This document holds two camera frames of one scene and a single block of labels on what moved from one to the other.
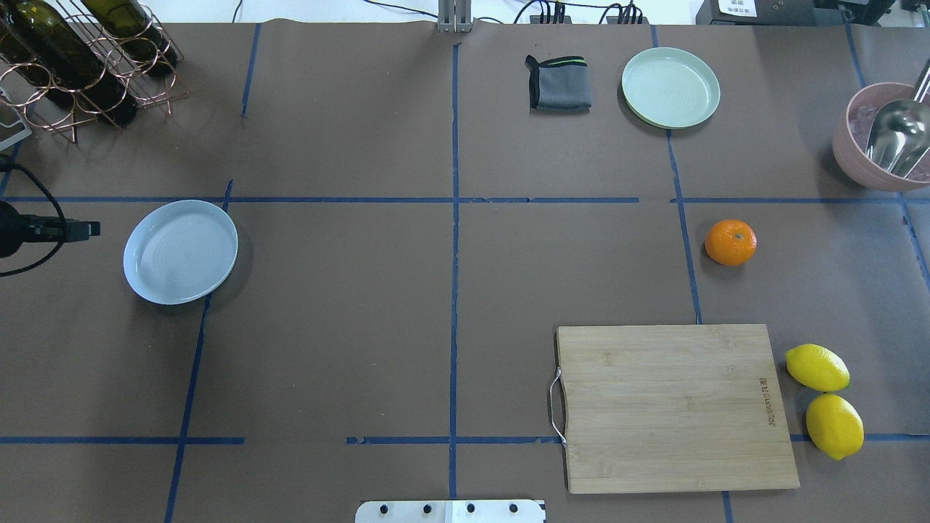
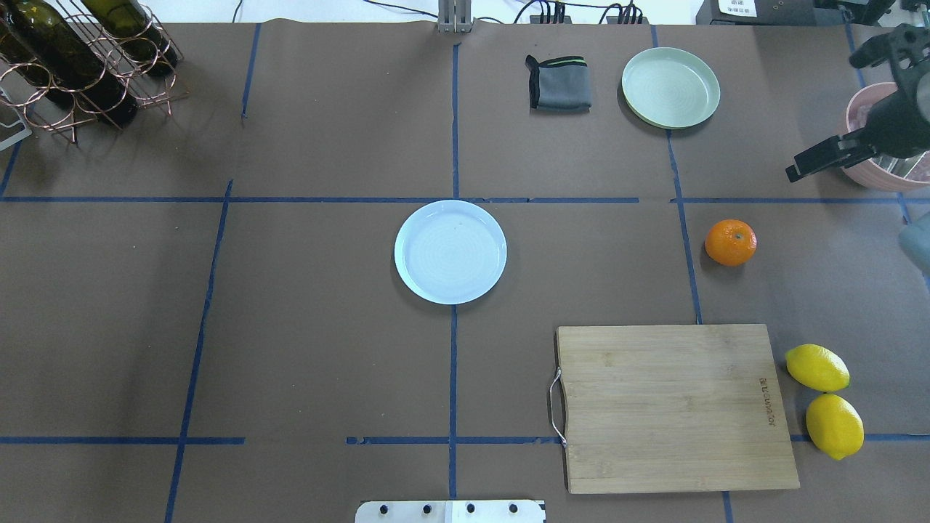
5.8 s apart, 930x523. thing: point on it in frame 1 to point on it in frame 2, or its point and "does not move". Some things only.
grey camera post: [454, 16] does not move
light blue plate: [180, 252] to [450, 252]
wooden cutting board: [673, 407] does not move
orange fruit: [731, 242] does not move
